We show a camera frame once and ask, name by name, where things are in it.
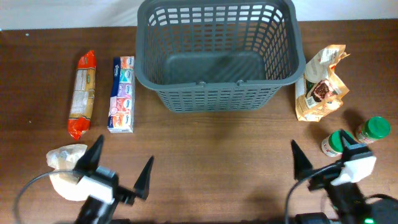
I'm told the colourful tissue multipack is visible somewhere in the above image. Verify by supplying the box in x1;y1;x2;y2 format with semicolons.
107;56;136;133

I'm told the white plastic wrapped bread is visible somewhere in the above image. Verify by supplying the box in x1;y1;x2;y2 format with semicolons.
46;144;88;202

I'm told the orange snack bag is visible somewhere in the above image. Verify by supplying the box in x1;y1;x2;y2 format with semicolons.
295;45;349;122

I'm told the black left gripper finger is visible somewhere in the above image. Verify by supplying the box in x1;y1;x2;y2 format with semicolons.
133;156;154;200
73;135;104;174

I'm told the orange noodle packet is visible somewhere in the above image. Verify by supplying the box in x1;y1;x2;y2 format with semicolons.
68;50;96;140

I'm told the grey plastic basket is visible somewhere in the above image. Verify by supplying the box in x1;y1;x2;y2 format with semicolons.
135;0;305;113

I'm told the green lid jar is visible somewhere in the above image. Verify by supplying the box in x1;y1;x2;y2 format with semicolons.
321;131;343;157
355;116;391;144

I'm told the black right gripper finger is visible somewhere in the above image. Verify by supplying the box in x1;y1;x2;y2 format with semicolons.
339;129;361;149
291;140;313;180

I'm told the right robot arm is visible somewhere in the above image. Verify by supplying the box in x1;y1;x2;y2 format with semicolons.
284;129;397;223

